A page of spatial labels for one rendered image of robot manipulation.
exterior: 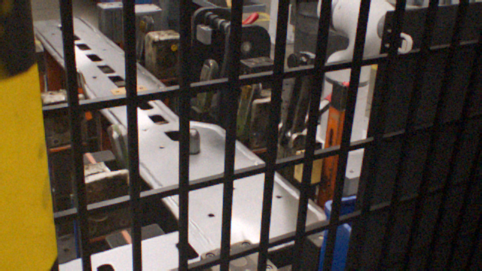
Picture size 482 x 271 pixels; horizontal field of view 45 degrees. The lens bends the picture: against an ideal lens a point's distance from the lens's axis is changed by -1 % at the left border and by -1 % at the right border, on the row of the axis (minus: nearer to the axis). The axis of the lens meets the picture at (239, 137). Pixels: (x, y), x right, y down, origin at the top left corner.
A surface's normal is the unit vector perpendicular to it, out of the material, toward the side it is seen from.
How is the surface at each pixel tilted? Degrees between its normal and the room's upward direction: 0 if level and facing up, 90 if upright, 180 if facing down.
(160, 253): 0
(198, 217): 0
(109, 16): 90
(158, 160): 0
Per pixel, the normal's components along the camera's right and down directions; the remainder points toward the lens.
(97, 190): 0.50, 0.40
